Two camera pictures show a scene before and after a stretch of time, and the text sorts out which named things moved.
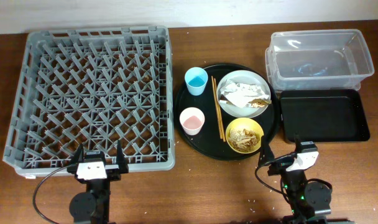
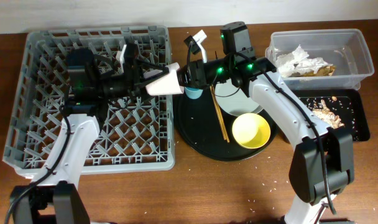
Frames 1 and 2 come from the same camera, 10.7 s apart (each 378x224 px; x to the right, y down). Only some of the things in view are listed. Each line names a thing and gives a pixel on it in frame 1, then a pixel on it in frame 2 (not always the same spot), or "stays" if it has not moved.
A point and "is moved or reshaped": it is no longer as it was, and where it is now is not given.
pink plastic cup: [192, 119] → [168, 84]
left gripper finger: [78, 157] → [150, 70]
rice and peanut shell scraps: [242, 140] → [334, 112]
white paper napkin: [239, 94] → [298, 61]
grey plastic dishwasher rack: [93, 86] stays
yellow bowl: [244, 135] is moved or reshaped
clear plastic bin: [318, 60] stays
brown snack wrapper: [260, 102] → [326, 71]
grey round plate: [244, 94] stays
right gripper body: [280, 167] → [210, 71]
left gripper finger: [120, 159] → [141, 90]
